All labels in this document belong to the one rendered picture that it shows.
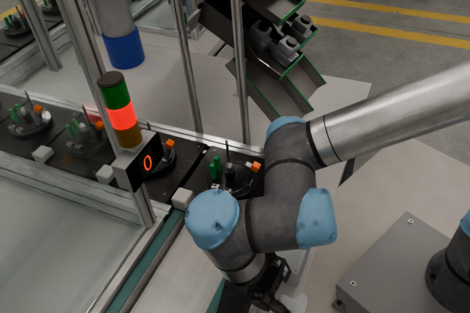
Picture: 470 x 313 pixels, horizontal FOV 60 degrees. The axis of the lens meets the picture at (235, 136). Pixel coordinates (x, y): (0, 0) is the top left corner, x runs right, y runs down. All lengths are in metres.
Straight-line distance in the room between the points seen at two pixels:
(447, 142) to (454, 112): 2.27
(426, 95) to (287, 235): 0.25
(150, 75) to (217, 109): 0.40
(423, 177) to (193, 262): 0.73
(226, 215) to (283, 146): 0.15
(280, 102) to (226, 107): 0.36
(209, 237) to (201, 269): 0.52
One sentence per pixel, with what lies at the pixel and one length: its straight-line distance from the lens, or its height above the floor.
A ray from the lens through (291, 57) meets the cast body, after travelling 1.14.
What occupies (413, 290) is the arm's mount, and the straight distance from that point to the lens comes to 1.01.
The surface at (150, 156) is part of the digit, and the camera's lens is 0.90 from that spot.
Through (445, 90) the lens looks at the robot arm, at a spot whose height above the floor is 1.50.
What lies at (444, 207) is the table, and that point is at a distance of 1.30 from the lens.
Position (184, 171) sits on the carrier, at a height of 0.97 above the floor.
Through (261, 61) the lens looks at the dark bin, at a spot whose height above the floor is 1.24.
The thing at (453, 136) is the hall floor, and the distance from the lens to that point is 2.91.
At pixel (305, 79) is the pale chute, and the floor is 1.03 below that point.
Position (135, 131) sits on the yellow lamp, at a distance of 0.84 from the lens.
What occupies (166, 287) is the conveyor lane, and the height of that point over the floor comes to 0.92.
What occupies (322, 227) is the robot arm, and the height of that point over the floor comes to 1.39.
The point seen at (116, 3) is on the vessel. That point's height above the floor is 1.16.
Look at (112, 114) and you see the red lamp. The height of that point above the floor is 1.35.
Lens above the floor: 1.82
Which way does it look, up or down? 42 degrees down
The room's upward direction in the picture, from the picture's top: 6 degrees counter-clockwise
